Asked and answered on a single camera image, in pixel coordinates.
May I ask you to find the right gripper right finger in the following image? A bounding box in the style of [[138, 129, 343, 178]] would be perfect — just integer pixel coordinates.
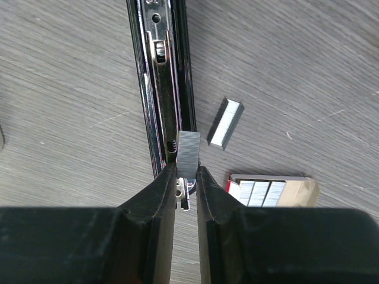
[[196, 167, 378, 283]]

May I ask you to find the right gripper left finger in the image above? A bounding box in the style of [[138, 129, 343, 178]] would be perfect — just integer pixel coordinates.
[[1, 163, 176, 283]]

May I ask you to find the grey staple strip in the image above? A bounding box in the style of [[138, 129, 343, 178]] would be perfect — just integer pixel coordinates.
[[207, 98, 245, 150], [176, 131, 201, 179]]

